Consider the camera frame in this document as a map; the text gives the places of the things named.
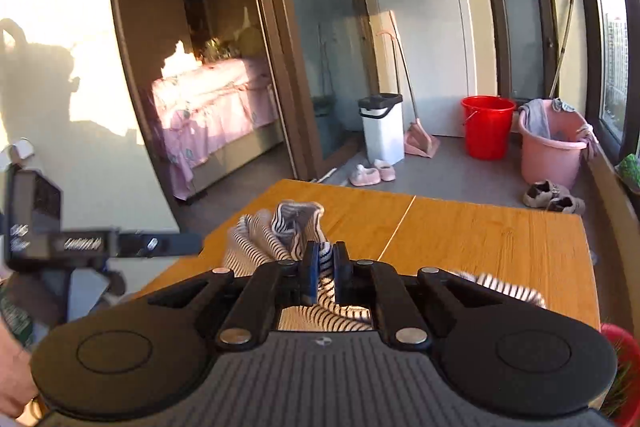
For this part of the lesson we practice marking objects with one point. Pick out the person's left hand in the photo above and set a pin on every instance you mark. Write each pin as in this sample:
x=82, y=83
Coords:
x=42, y=299

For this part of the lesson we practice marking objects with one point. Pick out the white cabinet door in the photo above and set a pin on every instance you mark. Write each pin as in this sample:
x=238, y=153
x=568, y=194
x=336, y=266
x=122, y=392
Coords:
x=420, y=32

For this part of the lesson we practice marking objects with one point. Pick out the pink dustpan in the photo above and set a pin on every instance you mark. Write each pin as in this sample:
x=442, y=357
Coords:
x=422, y=142

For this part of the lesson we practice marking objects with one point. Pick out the mop pole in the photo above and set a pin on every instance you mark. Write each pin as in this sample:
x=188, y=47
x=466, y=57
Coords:
x=564, y=32

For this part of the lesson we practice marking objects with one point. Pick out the person's left forearm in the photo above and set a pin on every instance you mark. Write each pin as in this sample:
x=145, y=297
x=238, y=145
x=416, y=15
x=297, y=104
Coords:
x=15, y=372

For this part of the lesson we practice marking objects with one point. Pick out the small green potted plant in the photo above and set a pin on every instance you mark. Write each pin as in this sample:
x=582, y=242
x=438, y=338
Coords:
x=630, y=172

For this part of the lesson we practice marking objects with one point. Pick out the apartment buildings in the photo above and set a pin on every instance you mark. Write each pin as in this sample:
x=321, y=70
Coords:
x=616, y=57

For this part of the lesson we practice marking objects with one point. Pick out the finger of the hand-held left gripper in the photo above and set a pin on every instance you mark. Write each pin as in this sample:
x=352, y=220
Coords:
x=165, y=244

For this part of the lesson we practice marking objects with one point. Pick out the bed with pink floral bedspread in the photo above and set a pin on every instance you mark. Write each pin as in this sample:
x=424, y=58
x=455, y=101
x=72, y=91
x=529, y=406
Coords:
x=215, y=107

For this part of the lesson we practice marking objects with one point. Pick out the broom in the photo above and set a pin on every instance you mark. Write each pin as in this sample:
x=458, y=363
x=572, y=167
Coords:
x=405, y=72

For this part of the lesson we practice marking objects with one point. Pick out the pink slipper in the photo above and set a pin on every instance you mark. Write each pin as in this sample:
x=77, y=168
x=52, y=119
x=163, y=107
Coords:
x=386, y=171
x=364, y=177

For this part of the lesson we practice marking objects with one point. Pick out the white trash bin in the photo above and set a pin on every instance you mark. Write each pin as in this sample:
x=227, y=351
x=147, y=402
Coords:
x=382, y=132

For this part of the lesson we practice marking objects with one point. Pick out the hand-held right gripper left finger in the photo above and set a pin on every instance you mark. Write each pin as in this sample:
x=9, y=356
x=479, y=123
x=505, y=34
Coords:
x=309, y=274

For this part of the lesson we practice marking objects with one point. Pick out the pink rag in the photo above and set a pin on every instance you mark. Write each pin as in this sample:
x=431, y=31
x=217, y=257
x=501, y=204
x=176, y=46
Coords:
x=590, y=144

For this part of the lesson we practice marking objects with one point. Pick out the grey sneaker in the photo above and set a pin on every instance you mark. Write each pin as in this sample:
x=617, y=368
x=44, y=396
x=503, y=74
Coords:
x=567, y=205
x=542, y=194

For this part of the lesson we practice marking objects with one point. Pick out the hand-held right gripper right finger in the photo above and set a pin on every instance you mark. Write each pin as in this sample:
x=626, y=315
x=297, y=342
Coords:
x=341, y=274

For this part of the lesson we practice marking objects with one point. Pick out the large dark window frame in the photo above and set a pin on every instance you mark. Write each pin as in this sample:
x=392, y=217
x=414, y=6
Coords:
x=592, y=32

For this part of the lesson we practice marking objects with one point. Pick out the striped shirt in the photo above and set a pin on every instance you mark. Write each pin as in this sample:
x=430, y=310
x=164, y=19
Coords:
x=260, y=237

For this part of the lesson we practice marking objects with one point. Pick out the small grey cloth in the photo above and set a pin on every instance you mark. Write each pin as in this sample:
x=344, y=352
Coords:
x=564, y=105

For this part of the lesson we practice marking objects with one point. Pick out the sliding glass door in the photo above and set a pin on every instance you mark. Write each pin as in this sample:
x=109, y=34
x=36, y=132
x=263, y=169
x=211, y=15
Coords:
x=320, y=32

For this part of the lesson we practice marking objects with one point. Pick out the red bucket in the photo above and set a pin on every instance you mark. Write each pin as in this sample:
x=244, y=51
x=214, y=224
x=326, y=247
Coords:
x=487, y=132

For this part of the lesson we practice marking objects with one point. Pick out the red plant pot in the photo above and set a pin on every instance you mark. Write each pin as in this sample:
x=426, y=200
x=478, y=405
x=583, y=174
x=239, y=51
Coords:
x=617, y=342

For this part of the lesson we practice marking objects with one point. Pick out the dark wall picture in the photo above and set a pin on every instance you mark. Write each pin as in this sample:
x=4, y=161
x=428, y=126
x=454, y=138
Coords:
x=196, y=17

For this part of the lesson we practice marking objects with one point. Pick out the frosted glass door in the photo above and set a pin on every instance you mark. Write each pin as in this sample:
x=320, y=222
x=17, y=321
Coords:
x=522, y=37

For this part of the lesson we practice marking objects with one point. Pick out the large grey cloth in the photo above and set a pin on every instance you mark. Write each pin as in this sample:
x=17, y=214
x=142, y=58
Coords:
x=535, y=119

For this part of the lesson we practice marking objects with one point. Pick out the green houseplant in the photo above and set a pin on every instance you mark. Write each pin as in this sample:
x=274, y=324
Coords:
x=220, y=49

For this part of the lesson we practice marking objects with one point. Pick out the pink plastic basin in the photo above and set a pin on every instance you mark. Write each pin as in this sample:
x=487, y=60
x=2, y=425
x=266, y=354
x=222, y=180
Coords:
x=550, y=162

